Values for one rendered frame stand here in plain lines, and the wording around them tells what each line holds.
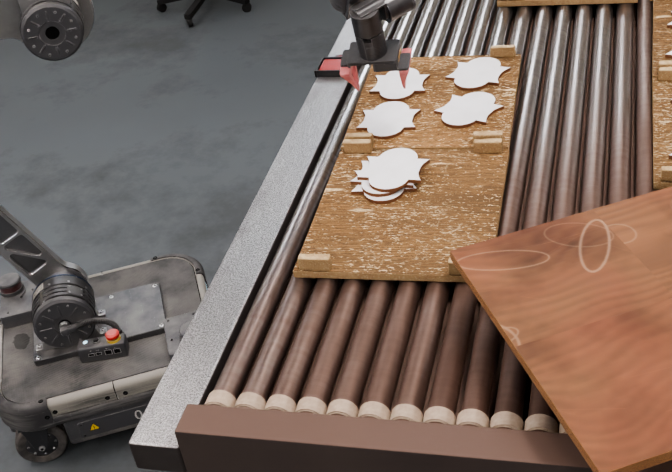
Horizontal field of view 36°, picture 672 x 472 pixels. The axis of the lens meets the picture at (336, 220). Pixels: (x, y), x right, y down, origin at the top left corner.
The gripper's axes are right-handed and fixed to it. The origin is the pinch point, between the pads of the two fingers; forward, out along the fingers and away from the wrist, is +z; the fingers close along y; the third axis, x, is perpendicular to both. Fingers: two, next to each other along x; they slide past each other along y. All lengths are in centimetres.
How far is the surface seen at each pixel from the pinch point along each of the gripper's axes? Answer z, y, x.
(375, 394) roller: -6, -9, 76
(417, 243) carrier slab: 1.6, -11.1, 40.6
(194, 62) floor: 155, 138, -192
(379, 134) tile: 9.8, 1.5, 4.6
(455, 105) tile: 13.1, -13.4, -6.5
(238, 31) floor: 163, 125, -222
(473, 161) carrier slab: 8.7, -18.9, 14.4
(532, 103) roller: 17.4, -29.4, -10.5
